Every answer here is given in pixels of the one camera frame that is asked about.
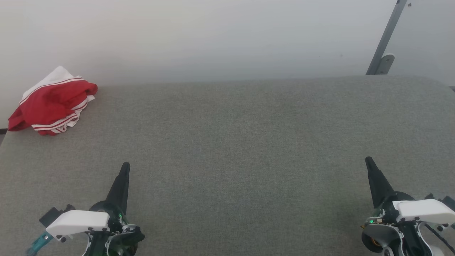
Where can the teal left camera connector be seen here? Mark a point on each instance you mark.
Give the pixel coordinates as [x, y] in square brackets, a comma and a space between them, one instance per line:
[39, 242]

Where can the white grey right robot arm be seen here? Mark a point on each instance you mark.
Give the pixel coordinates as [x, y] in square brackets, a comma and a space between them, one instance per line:
[387, 238]

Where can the red and white garment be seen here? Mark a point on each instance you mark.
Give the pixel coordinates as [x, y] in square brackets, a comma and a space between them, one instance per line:
[53, 103]

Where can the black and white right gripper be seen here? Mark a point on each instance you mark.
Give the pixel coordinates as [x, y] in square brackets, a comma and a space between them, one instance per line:
[423, 210]

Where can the small post base bracket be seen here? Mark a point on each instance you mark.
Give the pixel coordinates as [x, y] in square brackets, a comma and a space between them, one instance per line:
[386, 63]

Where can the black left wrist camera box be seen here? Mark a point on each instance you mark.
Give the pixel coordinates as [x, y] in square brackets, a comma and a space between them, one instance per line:
[53, 215]

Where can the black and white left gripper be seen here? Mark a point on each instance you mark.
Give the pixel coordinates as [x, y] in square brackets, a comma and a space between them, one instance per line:
[80, 220]

